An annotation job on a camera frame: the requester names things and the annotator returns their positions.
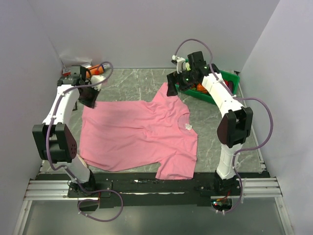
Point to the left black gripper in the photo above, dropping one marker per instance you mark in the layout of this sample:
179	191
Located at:
91	103

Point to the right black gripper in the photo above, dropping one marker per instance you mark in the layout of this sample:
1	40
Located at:
172	79

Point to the pink t-shirt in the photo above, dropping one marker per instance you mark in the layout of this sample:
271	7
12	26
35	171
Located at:
121	135

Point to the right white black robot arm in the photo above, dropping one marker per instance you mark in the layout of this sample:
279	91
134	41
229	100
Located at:
236	122

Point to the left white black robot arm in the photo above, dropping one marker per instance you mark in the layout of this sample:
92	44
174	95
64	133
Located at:
53	138

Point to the white garment care label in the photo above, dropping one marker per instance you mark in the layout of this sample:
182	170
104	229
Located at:
188	126

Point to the orange cylindrical bottle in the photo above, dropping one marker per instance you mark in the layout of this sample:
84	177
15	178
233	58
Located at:
97	70

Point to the red white flat box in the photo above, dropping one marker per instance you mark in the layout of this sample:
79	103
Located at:
66	71

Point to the clear plastic bag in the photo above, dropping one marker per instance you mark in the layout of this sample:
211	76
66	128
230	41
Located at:
69	58

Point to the green plastic bin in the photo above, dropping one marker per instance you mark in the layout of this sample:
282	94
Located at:
214	82

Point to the white daikon radish toy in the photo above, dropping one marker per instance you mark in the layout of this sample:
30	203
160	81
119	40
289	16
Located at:
82	160

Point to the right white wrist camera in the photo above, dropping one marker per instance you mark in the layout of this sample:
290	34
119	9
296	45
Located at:
181	63

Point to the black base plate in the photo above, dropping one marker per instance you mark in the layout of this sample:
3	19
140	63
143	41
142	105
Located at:
129	189

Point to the aluminium rail frame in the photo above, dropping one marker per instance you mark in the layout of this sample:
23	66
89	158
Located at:
254	186

